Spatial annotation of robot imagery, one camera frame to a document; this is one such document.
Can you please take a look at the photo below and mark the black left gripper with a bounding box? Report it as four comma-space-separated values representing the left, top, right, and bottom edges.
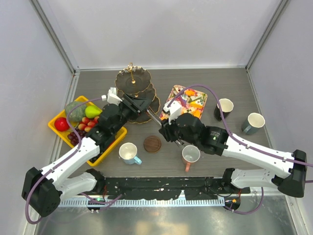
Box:
111, 93, 150, 134

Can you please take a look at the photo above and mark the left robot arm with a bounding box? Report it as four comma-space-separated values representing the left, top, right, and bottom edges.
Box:
22, 94, 152, 224

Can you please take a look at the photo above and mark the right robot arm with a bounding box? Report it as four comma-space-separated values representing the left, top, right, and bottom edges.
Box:
159, 113, 307, 198

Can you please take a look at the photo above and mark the round wooden coaster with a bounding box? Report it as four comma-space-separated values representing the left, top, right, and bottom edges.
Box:
143, 136, 161, 153

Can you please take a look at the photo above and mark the three-tier black gold stand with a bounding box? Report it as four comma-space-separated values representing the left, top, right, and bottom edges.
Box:
115, 63, 160, 114

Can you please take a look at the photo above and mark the pink mug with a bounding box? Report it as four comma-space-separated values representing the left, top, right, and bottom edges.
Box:
181, 145, 201, 172

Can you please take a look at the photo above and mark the orange fish pastry middle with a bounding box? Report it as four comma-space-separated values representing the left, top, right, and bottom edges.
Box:
192, 109, 202, 118

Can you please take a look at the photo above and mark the orange fish pastry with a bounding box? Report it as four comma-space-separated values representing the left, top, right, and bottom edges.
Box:
184, 90, 198, 96
192, 109, 202, 118

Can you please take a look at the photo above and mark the floral rectangular tray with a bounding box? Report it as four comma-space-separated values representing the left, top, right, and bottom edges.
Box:
159, 85, 207, 120

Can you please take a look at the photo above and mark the cream cake slice with kiwi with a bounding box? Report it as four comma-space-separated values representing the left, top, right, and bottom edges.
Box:
190, 97, 205, 109

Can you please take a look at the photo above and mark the orange fish pastry right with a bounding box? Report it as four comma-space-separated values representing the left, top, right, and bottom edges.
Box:
184, 90, 198, 96

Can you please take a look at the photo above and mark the green yellow pear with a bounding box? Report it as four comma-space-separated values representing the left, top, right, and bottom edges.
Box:
85, 105, 102, 118

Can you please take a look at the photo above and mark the light blue mug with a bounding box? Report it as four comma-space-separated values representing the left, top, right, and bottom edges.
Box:
118, 142, 142, 165

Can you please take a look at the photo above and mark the red lychee strawberry bunch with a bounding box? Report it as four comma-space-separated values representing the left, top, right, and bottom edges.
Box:
77, 116, 99, 132

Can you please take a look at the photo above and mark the green netted melon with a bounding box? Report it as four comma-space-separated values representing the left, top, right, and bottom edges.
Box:
65, 101, 87, 122

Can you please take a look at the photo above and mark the black mug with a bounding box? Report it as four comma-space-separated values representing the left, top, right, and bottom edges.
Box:
214, 98, 234, 121

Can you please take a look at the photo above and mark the purple grape bunch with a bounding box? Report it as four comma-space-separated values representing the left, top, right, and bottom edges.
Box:
67, 129, 86, 146

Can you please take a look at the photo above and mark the red apple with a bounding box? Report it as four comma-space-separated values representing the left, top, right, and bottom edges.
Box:
54, 117, 70, 132

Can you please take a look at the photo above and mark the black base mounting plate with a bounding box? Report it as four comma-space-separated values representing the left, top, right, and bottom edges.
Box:
104, 177, 250, 200

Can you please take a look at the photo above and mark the grey mug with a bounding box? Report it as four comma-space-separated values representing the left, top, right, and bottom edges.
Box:
241, 113, 266, 135

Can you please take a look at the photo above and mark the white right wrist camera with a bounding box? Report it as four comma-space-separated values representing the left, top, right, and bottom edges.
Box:
163, 100, 182, 123

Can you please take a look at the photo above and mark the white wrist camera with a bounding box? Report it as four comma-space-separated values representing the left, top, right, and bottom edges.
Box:
163, 100, 182, 123
101, 87, 122, 105

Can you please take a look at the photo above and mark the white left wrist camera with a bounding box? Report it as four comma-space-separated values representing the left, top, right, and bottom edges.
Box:
101, 87, 122, 105

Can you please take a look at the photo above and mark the white slotted cable duct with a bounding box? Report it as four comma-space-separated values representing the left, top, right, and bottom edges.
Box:
59, 196, 225, 208

